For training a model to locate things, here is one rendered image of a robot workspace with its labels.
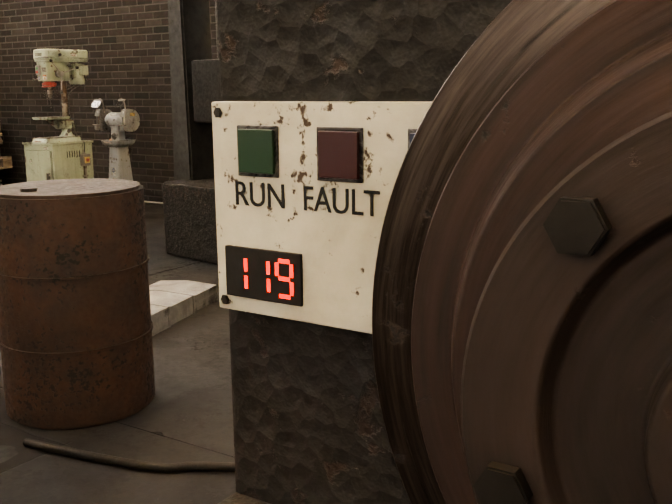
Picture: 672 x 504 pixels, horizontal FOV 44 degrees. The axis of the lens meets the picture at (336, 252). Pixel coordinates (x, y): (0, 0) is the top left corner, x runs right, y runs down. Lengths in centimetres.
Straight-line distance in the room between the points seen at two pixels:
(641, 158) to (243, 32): 45
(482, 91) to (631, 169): 13
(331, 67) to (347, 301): 19
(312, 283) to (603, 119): 35
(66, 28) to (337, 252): 961
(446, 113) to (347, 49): 22
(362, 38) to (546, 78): 27
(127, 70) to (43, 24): 144
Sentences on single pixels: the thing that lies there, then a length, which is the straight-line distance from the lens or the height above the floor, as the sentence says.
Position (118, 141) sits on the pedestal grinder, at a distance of 899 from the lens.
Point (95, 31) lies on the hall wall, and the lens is 984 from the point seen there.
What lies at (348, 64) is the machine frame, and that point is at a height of 127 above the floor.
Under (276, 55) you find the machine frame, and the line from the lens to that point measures 70.
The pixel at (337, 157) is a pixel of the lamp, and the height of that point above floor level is 120.
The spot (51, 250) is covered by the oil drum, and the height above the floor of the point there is 69.
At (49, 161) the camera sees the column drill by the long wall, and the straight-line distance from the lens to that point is 847.
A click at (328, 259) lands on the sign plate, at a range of 66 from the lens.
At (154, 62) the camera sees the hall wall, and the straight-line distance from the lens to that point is 919.
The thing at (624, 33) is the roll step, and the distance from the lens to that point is 40.
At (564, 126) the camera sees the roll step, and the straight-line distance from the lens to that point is 39.
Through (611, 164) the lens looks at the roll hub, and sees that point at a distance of 33.
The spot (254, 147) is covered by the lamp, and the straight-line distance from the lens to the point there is 68.
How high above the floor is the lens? 125
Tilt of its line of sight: 11 degrees down
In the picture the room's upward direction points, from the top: 1 degrees counter-clockwise
